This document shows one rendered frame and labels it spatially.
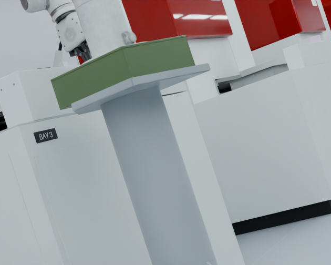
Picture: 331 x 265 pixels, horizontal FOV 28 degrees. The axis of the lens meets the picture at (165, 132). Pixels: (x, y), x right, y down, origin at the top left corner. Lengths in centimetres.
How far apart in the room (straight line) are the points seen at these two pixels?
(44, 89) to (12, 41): 332
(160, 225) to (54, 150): 37
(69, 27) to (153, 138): 64
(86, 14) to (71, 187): 47
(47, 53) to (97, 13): 374
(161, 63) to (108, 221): 52
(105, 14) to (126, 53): 17
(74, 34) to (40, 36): 330
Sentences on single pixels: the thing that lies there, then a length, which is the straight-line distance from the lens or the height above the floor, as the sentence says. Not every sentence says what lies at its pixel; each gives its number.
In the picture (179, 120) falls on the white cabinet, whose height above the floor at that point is 72.
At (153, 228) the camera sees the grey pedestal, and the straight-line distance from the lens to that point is 165.
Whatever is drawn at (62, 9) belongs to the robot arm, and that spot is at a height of 116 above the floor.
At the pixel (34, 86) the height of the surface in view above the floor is 91.
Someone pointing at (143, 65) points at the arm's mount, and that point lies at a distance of 157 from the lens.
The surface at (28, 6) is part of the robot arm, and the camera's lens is 215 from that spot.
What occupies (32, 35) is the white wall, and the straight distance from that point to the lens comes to 536.
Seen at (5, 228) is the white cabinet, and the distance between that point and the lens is 183.
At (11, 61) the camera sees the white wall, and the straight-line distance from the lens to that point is 508.
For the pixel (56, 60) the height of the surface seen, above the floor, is 106.
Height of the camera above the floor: 66
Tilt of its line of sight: 1 degrees up
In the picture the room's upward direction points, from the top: 18 degrees counter-clockwise
